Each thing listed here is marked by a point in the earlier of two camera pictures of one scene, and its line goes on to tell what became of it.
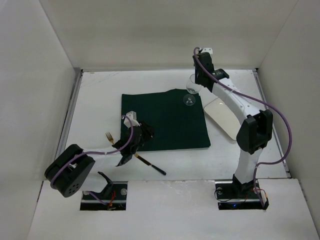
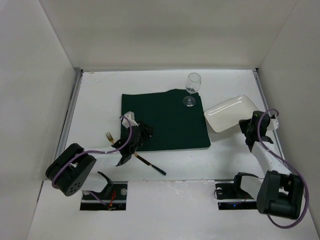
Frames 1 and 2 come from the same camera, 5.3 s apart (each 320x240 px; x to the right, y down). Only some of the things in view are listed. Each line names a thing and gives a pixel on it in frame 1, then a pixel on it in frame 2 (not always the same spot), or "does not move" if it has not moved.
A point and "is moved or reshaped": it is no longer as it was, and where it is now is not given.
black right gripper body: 200,81 → 249,132
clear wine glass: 192,88 does not move
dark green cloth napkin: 176,117 does not move
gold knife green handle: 149,164 does not move
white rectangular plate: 220,113 is moved or reshaped
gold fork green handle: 109,137 does not move
